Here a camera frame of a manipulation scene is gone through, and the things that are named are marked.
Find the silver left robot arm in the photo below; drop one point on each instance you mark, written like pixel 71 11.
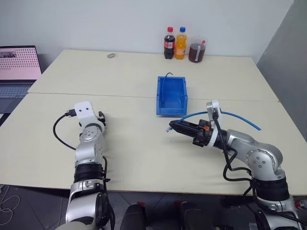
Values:
pixel 86 153

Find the red and grey floor object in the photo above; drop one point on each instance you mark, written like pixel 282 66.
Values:
pixel 302 204

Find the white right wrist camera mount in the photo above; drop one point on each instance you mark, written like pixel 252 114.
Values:
pixel 212 106

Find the orange soda bottle blue cap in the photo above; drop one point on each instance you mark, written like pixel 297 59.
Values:
pixel 180 46

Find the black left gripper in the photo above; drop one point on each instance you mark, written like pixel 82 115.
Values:
pixel 102 117

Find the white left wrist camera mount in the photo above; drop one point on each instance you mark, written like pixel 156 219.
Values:
pixel 82 111

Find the open laptop pink screen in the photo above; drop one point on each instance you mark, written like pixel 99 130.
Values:
pixel 16 63

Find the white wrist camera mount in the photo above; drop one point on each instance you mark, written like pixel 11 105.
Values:
pixel 82 111
pixel 212 106

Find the clear jar brown liquid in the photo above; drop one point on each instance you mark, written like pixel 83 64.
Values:
pixel 197 52

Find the dark rounded shape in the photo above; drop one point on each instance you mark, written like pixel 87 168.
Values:
pixel 192 215
pixel 134 216

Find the blue plastic bin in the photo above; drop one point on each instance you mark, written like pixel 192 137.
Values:
pixel 171 110

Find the cola bottle red cap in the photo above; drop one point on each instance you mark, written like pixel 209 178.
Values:
pixel 169 45

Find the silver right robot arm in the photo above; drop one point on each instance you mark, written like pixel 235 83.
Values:
pixel 261 153

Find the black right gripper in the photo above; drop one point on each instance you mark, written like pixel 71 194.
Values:
pixel 201 137

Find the small grey tape roll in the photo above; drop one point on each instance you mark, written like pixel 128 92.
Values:
pixel 111 55

